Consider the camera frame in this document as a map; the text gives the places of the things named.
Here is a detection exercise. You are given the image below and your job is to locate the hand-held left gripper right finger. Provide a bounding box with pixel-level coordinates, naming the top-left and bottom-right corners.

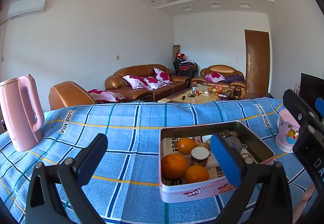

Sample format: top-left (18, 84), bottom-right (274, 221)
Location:
top-left (210, 133), bottom-right (294, 224)

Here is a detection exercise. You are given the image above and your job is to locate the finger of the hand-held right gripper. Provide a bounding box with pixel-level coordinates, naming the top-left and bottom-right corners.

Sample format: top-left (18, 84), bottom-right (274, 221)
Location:
top-left (315, 97), bottom-right (324, 123)
top-left (283, 89), bottom-right (318, 133)

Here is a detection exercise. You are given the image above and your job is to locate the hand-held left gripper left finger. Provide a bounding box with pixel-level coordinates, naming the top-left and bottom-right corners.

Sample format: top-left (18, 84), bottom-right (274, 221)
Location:
top-left (25, 133), bottom-right (109, 224)

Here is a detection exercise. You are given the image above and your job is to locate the orange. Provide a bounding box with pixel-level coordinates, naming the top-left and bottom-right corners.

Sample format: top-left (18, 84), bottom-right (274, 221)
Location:
top-left (161, 153), bottom-right (188, 179)
top-left (185, 165), bottom-right (210, 184)
top-left (177, 138), bottom-right (198, 155)

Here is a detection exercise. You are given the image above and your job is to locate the pink tin box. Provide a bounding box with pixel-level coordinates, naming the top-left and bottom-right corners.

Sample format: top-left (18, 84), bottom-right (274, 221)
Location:
top-left (159, 121), bottom-right (275, 204)

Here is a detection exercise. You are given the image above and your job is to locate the person's right hand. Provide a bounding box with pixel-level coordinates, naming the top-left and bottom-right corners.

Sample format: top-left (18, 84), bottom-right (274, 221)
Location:
top-left (294, 183), bottom-right (319, 224)

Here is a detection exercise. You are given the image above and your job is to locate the black television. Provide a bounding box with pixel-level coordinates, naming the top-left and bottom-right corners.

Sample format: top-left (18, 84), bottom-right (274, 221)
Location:
top-left (300, 73), bottom-right (324, 103)

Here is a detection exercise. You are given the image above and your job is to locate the pink cartoon cat cup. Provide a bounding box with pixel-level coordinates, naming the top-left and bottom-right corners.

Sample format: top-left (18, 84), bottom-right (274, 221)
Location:
top-left (275, 109), bottom-right (302, 151)

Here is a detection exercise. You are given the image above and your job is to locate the brown wooden door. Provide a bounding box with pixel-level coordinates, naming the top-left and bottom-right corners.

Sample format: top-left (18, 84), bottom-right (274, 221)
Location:
top-left (244, 29), bottom-right (270, 96)

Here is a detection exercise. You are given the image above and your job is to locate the blue checked tablecloth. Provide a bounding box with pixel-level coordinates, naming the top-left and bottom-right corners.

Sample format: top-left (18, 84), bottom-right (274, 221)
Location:
top-left (0, 97), bottom-right (324, 224)

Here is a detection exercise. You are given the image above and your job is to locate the printed paper liner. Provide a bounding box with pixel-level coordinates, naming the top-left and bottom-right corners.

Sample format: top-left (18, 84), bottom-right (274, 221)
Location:
top-left (162, 135), bottom-right (228, 186)

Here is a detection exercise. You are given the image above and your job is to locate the pink floral pillow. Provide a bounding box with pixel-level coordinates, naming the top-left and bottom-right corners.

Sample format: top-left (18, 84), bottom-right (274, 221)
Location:
top-left (205, 72), bottom-right (226, 82)
top-left (122, 75), bottom-right (148, 89)
top-left (87, 88), bottom-right (126, 102)
top-left (143, 77), bottom-right (167, 90)
top-left (153, 67), bottom-right (173, 83)

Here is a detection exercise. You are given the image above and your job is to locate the purple blanket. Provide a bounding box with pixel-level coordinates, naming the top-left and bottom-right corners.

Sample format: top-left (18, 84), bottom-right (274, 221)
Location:
top-left (223, 75), bottom-right (245, 85)

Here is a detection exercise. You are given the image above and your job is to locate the orange and red snack heap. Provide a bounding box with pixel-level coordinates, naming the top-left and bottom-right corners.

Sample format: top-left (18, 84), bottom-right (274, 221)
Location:
top-left (206, 85), bottom-right (229, 95)

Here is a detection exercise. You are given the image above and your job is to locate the glass-topped coffee table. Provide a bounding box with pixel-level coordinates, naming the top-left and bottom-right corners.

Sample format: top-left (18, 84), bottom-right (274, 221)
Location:
top-left (157, 85), bottom-right (232, 104)

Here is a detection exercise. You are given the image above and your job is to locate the pink electric kettle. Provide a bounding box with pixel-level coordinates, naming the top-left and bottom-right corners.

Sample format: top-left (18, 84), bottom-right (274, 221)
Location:
top-left (0, 74), bottom-right (45, 152)

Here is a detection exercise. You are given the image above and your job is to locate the wide brown leather armchair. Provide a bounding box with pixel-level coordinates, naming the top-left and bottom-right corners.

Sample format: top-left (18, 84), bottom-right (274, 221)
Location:
top-left (190, 65), bottom-right (247, 100)

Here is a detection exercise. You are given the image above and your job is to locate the stack of dark chairs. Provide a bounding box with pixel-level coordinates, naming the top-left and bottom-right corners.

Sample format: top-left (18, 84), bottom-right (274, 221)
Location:
top-left (173, 58), bottom-right (198, 77)

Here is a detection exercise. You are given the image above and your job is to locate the long brown leather sofa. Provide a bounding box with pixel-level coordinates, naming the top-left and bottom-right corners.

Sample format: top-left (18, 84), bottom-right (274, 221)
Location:
top-left (105, 64), bottom-right (191, 102)

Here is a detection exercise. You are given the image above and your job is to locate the white wall air conditioner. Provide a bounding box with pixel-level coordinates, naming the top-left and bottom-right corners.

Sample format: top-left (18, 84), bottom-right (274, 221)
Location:
top-left (7, 0), bottom-right (47, 20)

